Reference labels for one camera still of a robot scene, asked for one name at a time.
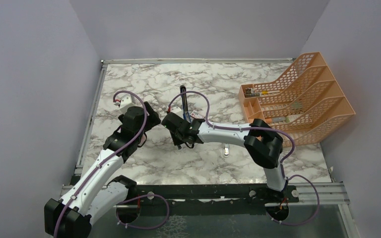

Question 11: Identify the blue stapler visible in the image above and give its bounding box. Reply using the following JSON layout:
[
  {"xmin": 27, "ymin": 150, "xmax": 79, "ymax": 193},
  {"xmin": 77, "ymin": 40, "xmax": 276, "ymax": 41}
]
[{"xmin": 180, "ymin": 85, "xmax": 192, "ymax": 123}]

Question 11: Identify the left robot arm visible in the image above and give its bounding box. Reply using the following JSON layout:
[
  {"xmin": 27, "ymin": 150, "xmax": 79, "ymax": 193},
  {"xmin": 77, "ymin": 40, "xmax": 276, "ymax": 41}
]
[{"xmin": 44, "ymin": 101, "xmax": 161, "ymax": 238}]

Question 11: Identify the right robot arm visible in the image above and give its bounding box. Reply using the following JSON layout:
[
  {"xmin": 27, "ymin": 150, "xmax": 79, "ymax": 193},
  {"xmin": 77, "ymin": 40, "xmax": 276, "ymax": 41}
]
[{"xmin": 161, "ymin": 112, "xmax": 287, "ymax": 202}]

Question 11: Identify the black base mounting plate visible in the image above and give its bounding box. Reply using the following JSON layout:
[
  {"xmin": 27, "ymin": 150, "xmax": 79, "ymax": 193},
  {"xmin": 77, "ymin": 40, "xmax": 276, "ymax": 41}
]
[{"xmin": 115, "ymin": 183, "xmax": 299, "ymax": 218}]

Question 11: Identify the black piano keyboard ruler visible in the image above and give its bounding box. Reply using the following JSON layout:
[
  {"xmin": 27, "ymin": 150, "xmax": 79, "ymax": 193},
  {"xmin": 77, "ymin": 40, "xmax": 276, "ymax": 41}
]
[{"xmin": 244, "ymin": 88, "xmax": 261, "ymax": 98}]

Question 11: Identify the peach plastic desk organizer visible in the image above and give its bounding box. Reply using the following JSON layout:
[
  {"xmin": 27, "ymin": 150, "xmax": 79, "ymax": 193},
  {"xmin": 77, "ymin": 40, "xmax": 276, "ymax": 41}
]
[{"xmin": 238, "ymin": 52, "xmax": 356, "ymax": 145}]

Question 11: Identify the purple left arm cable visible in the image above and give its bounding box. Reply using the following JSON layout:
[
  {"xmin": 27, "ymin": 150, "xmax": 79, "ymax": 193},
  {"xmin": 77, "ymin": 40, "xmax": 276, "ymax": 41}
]
[{"xmin": 53, "ymin": 90, "xmax": 171, "ymax": 238}]

